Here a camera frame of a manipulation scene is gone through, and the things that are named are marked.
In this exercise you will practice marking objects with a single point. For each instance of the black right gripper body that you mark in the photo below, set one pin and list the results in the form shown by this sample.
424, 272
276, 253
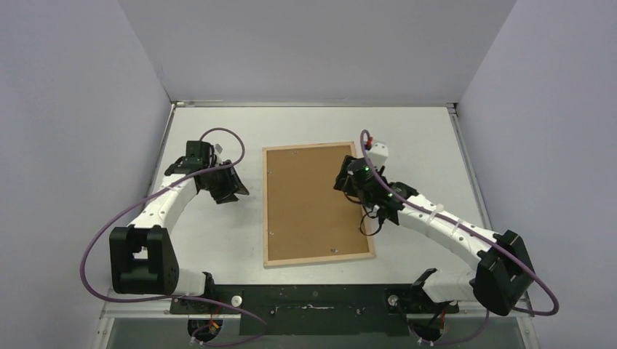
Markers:
347, 175

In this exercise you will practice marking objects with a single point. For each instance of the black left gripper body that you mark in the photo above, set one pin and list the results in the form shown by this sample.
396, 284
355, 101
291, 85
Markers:
214, 183

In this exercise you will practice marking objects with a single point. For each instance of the brown cardboard backing board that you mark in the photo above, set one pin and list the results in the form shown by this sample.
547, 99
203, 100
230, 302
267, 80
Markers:
313, 207

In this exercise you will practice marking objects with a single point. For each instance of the white wooden picture frame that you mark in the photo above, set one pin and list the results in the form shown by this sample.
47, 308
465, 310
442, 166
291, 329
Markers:
265, 217

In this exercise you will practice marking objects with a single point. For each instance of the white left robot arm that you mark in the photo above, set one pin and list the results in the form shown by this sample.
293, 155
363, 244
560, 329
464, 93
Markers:
143, 259

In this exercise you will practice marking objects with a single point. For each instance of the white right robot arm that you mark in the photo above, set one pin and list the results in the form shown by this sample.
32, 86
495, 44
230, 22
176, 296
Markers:
499, 263

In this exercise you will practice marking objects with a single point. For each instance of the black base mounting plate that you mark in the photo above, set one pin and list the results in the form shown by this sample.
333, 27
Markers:
322, 322

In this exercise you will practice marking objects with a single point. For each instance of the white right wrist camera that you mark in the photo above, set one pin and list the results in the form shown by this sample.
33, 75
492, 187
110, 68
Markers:
377, 152

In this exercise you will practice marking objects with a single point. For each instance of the aluminium front rail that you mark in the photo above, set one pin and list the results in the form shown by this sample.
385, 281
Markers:
384, 298

